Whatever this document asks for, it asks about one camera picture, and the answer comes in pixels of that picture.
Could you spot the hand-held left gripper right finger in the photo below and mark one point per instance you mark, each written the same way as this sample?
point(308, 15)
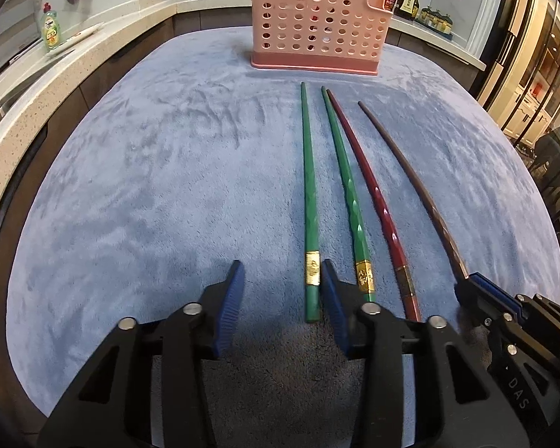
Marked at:
point(336, 308)

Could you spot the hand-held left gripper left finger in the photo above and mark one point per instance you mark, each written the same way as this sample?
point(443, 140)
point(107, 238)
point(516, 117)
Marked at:
point(228, 308)

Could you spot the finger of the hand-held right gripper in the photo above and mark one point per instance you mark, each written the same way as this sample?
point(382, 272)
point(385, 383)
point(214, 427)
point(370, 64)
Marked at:
point(492, 287)
point(476, 305)

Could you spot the green chopstick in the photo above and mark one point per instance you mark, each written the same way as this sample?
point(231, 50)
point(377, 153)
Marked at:
point(308, 196)
point(350, 196)

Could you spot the brown chopstick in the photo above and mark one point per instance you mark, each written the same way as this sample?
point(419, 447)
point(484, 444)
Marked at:
point(424, 196)

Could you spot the dark red chopstick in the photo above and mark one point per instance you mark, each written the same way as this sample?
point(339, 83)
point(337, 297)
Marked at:
point(378, 200)

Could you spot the pink perforated plastic utensil basket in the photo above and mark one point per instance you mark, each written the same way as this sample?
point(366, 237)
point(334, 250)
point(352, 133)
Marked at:
point(317, 32)

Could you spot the blue plush blanket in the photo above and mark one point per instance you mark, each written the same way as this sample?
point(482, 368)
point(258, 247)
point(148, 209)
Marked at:
point(168, 196)

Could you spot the row of small spice jars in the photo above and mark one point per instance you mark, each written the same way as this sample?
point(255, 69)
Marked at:
point(434, 19)

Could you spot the red food tub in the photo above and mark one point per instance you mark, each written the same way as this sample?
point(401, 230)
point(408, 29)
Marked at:
point(391, 3)

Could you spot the white plate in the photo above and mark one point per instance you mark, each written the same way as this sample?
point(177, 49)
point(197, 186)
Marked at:
point(77, 38)

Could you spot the stainless steel sink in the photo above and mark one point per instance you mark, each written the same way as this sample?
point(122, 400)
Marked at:
point(14, 81)

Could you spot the green dish soap bottle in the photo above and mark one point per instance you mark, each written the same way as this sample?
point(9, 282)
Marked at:
point(51, 28)

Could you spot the glass door with wooden frame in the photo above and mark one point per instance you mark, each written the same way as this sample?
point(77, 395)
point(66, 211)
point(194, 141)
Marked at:
point(532, 56)

